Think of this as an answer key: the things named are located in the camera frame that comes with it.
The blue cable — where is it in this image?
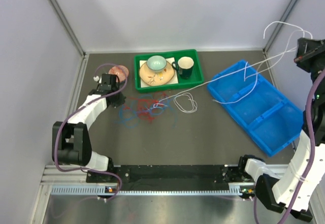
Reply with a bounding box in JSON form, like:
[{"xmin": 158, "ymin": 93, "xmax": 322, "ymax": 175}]
[{"xmin": 113, "ymin": 99, "xmax": 178, "ymax": 130}]

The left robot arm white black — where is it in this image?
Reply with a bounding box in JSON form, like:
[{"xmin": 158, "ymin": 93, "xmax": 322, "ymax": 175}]
[{"xmin": 52, "ymin": 74, "xmax": 126, "ymax": 182}]

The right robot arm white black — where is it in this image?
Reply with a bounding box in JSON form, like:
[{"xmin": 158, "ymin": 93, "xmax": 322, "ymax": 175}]
[{"xmin": 237, "ymin": 38, "xmax": 324, "ymax": 223}]

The red patterned small bowl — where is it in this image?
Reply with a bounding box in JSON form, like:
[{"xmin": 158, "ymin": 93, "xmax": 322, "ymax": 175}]
[{"xmin": 108, "ymin": 65, "xmax": 129, "ymax": 82}]

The peach ceramic plate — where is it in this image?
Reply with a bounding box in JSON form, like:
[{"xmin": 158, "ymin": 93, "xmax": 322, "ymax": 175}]
[{"xmin": 139, "ymin": 62, "xmax": 175, "ymax": 86}]

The light blue ceramic bowl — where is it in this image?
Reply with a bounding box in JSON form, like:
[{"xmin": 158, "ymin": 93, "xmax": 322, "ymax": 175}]
[{"xmin": 146, "ymin": 55, "xmax": 167, "ymax": 72}]

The blue plastic divided bin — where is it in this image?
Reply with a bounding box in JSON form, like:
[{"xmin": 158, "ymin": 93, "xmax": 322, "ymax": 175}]
[{"xmin": 207, "ymin": 60, "xmax": 303, "ymax": 156}]

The dark green mug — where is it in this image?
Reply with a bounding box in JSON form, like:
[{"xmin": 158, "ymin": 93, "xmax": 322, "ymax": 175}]
[{"xmin": 172, "ymin": 56, "xmax": 194, "ymax": 79}]

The green plastic tray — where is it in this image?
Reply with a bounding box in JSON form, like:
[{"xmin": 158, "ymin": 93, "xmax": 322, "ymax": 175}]
[{"xmin": 134, "ymin": 49, "xmax": 204, "ymax": 93}]

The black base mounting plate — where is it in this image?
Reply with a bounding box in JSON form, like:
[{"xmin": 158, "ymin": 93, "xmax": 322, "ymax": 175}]
[{"xmin": 86, "ymin": 164, "xmax": 254, "ymax": 191}]

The red cable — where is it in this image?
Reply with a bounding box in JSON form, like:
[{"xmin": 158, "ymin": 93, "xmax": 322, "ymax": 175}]
[{"xmin": 126, "ymin": 91, "xmax": 170, "ymax": 123}]

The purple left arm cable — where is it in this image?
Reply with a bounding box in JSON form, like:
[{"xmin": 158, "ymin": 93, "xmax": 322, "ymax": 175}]
[{"xmin": 54, "ymin": 63, "xmax": 128, "ymax": 202}]

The grey slotted cable duct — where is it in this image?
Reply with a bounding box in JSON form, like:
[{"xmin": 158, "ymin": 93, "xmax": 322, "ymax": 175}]
[{"xmin": 51, "ymin": 185, "xmax": 243, "ymax": 196}]

